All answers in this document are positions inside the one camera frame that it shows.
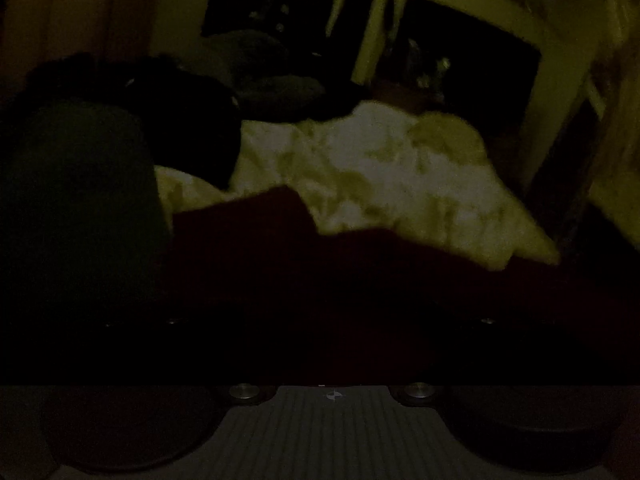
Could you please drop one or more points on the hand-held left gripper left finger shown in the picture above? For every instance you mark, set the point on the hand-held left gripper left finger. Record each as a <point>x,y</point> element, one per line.
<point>220,332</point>

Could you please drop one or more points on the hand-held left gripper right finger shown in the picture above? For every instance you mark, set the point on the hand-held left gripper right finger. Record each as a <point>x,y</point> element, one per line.
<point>430,332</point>

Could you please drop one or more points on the dark red cloth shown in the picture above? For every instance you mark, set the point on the dark red cloth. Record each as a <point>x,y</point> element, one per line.
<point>380,280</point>

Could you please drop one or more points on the light patterned bedsheet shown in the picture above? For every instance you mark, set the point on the light patterned bedsheet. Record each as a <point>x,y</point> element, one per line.
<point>380,175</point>

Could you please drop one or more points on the black cloth pile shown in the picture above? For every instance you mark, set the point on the black cloth pile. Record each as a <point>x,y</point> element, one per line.
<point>185,120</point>

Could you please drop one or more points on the grey cloth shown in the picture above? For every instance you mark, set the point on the grey cloth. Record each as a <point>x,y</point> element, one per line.
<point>270,85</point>

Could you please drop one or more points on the dark window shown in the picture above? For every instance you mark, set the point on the dark window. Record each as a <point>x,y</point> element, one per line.
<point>475,55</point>
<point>280,5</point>

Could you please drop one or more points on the light cloth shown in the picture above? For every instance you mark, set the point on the light cloth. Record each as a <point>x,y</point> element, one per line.
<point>617,110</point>

